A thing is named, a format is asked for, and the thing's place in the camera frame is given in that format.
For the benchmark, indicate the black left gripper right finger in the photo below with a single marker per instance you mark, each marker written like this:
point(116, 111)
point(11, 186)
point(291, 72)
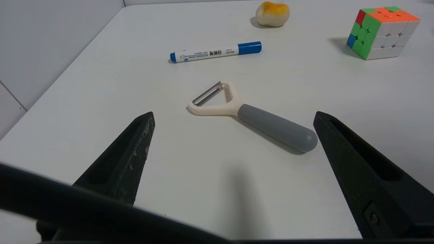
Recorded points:
point(366, 169)

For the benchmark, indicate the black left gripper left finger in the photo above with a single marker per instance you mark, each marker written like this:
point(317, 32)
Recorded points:
point(129, 162)

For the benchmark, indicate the colourful puzzle cube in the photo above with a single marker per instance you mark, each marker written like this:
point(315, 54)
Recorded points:
point(379, 34)

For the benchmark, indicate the blue and white marker pen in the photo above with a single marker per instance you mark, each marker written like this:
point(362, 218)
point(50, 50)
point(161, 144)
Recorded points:
point(217, 52)

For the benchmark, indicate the yellow and white stone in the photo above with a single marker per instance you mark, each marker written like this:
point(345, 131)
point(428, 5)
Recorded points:
point(273, 15)

